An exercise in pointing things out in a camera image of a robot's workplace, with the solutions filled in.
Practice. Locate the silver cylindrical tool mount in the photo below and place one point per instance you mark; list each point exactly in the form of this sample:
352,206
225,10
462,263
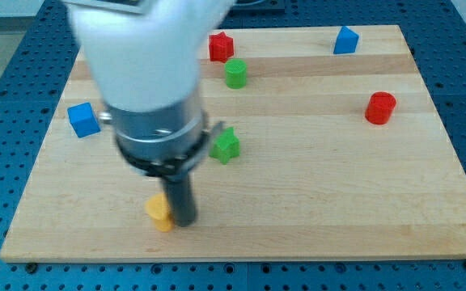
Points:
166,141

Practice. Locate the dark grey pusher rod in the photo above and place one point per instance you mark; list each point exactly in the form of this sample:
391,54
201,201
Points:
179,193

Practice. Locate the yellow block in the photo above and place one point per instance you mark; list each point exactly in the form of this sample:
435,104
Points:
158,210

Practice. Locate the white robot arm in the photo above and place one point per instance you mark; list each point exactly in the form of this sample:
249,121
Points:
143,56

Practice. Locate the green star block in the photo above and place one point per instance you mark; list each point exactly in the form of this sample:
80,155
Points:
226,146

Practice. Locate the red star block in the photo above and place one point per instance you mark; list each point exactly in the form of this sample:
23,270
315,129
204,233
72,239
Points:
221,47

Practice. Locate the blue cube block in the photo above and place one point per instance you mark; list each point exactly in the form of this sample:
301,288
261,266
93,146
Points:
83,120

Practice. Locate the green cylinder block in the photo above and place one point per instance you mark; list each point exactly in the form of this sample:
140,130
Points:
235,73

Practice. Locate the wooden board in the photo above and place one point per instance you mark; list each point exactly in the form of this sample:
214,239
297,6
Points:
314,180

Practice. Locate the blue triangular prism block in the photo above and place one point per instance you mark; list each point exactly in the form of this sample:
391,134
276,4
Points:
346,41

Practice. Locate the red cylinder block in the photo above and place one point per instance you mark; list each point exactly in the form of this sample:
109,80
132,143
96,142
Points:
380,107

